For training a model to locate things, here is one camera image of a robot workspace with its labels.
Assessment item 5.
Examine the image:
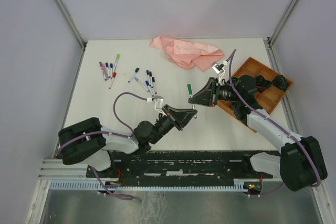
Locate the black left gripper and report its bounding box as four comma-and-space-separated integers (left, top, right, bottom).
150, 104, 197, 144

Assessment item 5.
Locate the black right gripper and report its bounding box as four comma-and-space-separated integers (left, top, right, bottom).
188, 78, 241, 107

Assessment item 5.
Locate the green-tipped white pen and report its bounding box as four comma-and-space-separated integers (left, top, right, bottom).
190, 95, 197, 119

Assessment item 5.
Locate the green pen cap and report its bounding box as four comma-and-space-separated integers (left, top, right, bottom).
187, 84, 193, 96

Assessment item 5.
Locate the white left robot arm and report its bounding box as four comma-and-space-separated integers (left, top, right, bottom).
58, 105, 197, 177

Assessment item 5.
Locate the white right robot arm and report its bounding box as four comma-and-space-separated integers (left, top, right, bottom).
188, 75, 328, 191

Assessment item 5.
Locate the red capped pen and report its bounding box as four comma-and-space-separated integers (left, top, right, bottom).
109, 72, 117, 89

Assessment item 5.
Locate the light green capped pen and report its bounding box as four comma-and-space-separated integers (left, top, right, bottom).
113, 54, 120, 72

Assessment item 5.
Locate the pink capped pen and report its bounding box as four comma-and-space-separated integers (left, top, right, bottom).
105, 62, 111, 79

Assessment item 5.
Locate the magenta capped pen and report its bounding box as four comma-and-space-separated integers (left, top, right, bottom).
99, 61, 108, 81

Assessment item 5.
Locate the pink cloth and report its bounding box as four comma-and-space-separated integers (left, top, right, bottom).
150, 36, 224, 72

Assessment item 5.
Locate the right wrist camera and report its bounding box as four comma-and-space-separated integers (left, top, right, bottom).
212, 60, 228, 74

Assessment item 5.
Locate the black coiled cable bundle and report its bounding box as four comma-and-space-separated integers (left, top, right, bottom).
253, 74, 271, 94
271, 74, 292, 91

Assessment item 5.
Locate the black mounting base plate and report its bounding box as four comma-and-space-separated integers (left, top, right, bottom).
98, 151, 272, 186

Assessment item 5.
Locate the aluminium frame post right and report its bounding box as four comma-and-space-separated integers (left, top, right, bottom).
267, 0, 300, 47

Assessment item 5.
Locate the aluminium frame post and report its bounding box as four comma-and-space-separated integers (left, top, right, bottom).
267, 0, 300, 47
53, 0, 87, 48

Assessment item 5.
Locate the white cable duct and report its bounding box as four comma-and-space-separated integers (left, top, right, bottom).
49, 180, 247, 191

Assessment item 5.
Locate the aluminium frame post left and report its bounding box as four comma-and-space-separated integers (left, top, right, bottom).
53, 0, 87, 48

